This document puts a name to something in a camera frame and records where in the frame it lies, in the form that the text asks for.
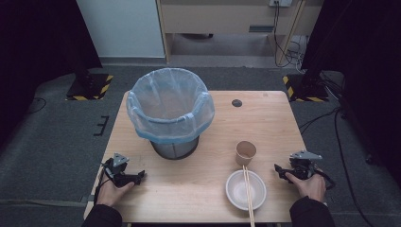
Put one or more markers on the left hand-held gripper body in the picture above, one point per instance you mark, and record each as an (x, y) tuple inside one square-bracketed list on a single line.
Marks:
[(118, 176)]

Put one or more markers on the white thin stick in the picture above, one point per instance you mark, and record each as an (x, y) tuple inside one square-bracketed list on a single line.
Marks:
[(246, 189)]

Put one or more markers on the metal mesh trash bin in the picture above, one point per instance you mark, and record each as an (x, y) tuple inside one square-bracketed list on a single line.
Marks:
[(175, 150)]

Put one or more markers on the black curtain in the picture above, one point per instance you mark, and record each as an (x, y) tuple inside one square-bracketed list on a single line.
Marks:
[(362, 63), (34, 47)]

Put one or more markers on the wooden chopstick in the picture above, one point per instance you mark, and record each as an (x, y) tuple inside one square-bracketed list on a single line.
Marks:
[(251, 201)]

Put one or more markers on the person's left hand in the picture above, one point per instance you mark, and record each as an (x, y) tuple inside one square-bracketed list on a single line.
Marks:
[(110, 195)]

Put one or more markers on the white disposable bowl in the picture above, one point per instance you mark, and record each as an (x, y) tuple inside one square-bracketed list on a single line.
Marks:
[(236, 192)]

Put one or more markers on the wall power socket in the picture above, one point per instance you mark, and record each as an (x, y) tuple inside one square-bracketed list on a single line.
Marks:
[(280, 3)]

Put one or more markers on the brown paper cup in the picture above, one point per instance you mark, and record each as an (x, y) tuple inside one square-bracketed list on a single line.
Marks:
[(245, 154)]

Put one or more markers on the white panel board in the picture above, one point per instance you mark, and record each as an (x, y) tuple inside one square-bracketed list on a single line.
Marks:
[(119, 28)]

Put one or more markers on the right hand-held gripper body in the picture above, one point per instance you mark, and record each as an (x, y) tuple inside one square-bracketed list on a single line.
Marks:
[(302, 168)]

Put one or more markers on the hazard striped stand base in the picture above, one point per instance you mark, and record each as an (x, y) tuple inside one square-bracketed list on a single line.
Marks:
[(90, 88), (307, 91)]

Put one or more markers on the blue plastic bin liner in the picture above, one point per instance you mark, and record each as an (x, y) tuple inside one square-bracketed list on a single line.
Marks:
[(170, 101)]

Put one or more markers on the person's right hand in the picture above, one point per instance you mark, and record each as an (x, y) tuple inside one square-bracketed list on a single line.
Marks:
[(310, 188)]

